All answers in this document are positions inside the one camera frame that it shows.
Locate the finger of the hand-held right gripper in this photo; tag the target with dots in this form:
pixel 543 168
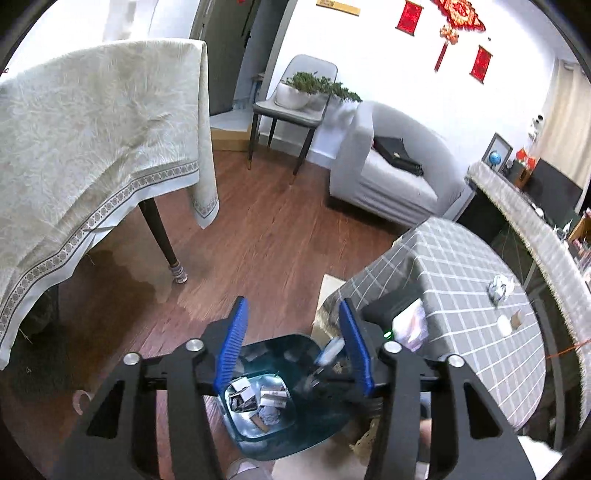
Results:
pixel 332 377

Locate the wall calendar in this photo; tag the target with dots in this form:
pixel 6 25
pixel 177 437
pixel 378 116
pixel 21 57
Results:
pixel 339 5

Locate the white plastic lid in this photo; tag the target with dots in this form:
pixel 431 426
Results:
pixel 505 324

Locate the grey dining chair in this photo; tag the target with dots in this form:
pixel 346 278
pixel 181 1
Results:
pixel 286 113

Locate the white security camera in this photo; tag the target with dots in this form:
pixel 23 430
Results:
pixel 537 123

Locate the grey plastic wrapper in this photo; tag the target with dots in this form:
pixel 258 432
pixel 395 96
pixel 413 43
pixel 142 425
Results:
pixel 268 414

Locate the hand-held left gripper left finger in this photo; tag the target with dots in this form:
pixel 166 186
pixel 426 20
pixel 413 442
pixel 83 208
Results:
pixel 233 344

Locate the black handbag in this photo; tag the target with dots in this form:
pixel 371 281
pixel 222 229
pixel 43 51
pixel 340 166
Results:
pixel 397 154

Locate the framed picture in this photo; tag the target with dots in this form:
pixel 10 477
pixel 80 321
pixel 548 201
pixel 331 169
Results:
pixel 501 144

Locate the black monitor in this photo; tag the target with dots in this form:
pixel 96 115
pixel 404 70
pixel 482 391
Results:
pixel 551 189

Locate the round table, grey checked cloth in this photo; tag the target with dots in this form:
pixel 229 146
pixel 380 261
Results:
pixel 461 277

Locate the small blue globe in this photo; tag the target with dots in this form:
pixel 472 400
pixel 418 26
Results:
pixel 496 158

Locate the long counter with lace cloth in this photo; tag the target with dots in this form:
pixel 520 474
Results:
pixel 531 226

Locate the table with cream cloth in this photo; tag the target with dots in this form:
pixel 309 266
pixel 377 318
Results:
pixel 92 152

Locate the red knot wall ornament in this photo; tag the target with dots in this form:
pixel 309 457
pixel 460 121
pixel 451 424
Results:
pixel 461 11

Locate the blue plastic bin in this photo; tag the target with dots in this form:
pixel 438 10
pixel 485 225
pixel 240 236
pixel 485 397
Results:
pixel 300 424

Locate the red desk ornament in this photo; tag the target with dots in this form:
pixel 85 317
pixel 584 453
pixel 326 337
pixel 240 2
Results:
pixel 525 158

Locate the printed white cards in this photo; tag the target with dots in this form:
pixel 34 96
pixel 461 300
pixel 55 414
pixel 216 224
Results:
pixel 272 398

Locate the wooden door step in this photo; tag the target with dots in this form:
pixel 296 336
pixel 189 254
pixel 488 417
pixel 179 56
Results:
pixel 226 138

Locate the red wall scroll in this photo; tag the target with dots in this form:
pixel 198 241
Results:
pixel 481 64
pixel 409 17

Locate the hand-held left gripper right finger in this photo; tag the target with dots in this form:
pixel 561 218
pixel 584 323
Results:
pixel 356 353

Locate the beige curtain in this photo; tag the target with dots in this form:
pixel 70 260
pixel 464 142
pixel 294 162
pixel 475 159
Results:
pixel 561 120

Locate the crumpled white foil wrapper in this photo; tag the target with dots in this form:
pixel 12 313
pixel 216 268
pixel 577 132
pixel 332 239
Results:
pixel 501 288

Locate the grey armchair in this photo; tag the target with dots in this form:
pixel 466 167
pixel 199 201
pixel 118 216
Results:
pixel 392 189

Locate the dark wooden table leg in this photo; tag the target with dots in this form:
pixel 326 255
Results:
pixel 159 235

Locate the grey door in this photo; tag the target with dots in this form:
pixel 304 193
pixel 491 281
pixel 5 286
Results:
pixel 226 55

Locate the folded cardboard piece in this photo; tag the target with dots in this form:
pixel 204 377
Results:
pixel 518 318

